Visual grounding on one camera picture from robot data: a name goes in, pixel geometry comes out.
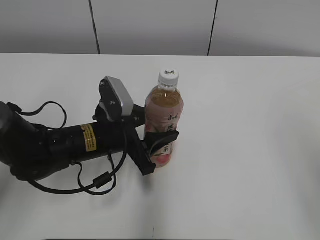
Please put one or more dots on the peach oolong tea bottle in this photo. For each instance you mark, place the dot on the peach oolong tea bottle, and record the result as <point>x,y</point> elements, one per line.
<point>163,109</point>

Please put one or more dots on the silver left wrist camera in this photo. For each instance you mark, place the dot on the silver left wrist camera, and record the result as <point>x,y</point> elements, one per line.
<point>115,99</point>

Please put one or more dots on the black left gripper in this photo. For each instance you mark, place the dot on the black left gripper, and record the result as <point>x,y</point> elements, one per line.
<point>119,136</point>

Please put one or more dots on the white bottle cap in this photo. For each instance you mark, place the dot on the white bottle cap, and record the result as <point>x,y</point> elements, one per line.
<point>168,77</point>

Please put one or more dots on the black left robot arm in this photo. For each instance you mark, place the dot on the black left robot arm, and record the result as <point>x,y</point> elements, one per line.
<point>35,151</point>

